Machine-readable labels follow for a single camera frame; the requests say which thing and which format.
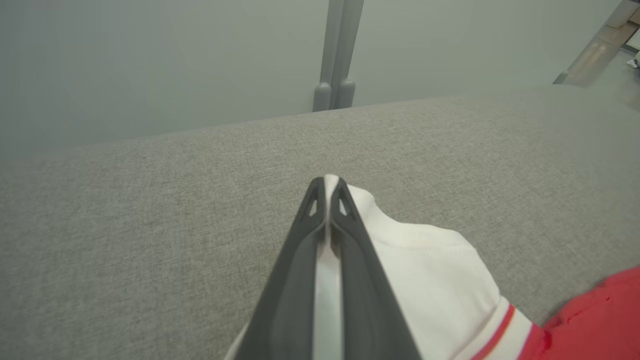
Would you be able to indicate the red jersey shirt white sleeves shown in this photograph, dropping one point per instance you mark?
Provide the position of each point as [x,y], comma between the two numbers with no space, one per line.
[440,280]

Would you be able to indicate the grey metal double post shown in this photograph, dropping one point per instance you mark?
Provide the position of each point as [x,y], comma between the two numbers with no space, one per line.
[337,50]

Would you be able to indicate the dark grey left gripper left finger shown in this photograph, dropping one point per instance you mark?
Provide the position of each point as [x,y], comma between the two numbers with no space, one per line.
[285,300]

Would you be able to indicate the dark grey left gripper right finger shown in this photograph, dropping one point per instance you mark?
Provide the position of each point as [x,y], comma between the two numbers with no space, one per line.
[365,300]

